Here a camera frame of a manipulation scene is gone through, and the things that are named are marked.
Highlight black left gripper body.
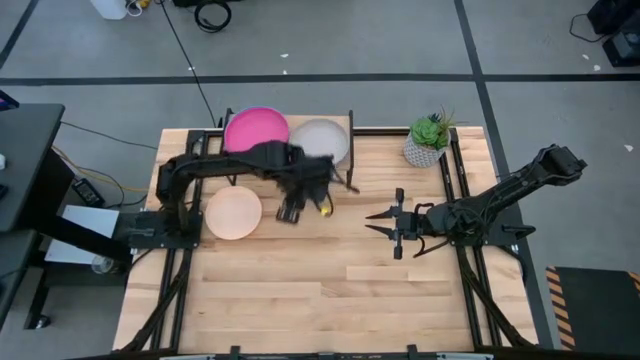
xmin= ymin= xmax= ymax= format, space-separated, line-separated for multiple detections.
xmin=277 ymin=144 xmax=336 ymax=201

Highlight pink plate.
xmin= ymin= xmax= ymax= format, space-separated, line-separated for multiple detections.
xmin=223 ymin=106 xmax=291 ymax=154

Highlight black metal rig frame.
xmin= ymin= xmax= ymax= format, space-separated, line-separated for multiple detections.
xmin=112 ymin=127 xmax=541 ymax=360

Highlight succulent in patterned white pot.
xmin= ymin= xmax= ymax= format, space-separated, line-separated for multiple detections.
xmin=402 ymin=106 xmax=469 ymax=169

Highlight grey plate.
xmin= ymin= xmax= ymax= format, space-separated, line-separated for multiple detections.
xmin=289 ymin=118 xmax=350 ymax=166

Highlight clear glass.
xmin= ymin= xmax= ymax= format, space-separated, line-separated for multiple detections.
xmin=91 ymin=254 xmax=117 ymax=275

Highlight white flat panel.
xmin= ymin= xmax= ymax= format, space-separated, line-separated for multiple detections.
xmin=43 ymin=203 xmax=121 ymax=266

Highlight coiled black cable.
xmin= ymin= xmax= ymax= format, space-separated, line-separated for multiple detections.
xmin=193 ymin=0 xmax=233 ymax=34

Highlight black power adapter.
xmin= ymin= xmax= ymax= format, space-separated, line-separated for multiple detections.
xmin=71 ymin=177 xmax=107 ymax=209

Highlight wooden shelf with black frame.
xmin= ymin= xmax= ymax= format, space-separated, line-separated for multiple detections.
xmin=218 ymin=108 xmax=357 ymax=192

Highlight peach plate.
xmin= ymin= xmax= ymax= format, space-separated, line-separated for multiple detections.
xmin=204 ymin=185 xmax=264 ymax=242

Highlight thin black floor cable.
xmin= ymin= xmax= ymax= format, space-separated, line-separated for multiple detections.
xmin=59 ymin=121 xmax=159 ymax=151

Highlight long black floor cable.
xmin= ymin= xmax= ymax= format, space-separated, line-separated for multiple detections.
xmin=158 ymin=0 xmax=221 ymax=129

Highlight black equipment case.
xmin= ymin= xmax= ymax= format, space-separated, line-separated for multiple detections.
xmin=585 ymin=0 xmax=640 ymax=36
xmin=602 ymin=27 xmax=640 ymax=69

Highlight white container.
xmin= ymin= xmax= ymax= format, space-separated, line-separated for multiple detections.
xmin=89 ymin=0 xmax=129 ymax=21

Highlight black mat with hazard stripes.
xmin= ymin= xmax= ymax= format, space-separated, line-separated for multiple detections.
xmin=544 ymin=265 xmax=640 ymax=352

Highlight black desk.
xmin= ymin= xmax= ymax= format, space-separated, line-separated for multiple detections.
xmin=0 ymin=102 xmax=134 ymax=331

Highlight yellow floor cable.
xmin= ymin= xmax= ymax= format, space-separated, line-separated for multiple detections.
xmin=52 ymin=144 xmax=151 ymax=194

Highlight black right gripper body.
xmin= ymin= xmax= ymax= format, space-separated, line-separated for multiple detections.
xmin=393 ymin=188 xmax=432 ymax=260

